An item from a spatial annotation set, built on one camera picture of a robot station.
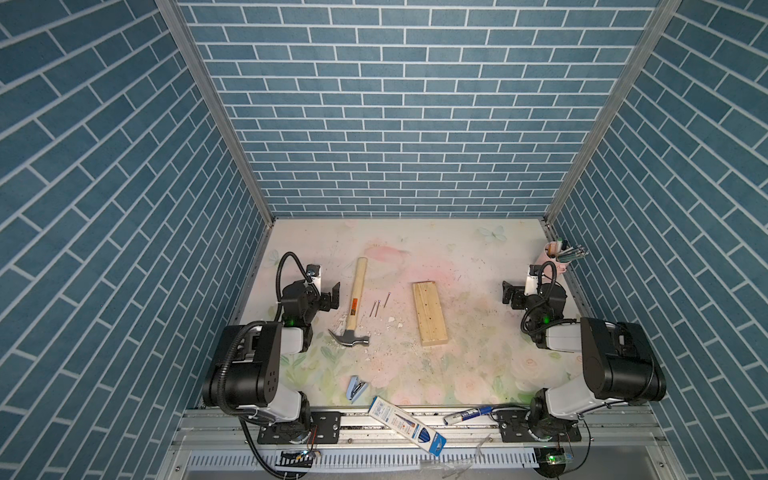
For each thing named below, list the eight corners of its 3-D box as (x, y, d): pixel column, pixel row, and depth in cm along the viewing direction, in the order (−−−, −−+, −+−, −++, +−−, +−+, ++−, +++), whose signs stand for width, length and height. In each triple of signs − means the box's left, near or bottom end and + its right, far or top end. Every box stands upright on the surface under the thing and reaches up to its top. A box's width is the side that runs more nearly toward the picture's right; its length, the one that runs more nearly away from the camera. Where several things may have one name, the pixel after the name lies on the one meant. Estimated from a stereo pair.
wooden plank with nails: (421, 346, 89) (422, 341, 86) (411, 289, 102) (412, 282, 99) (447, 343, 90) (449, 338, 87) (434, 287, 103) (435, 280, 100)
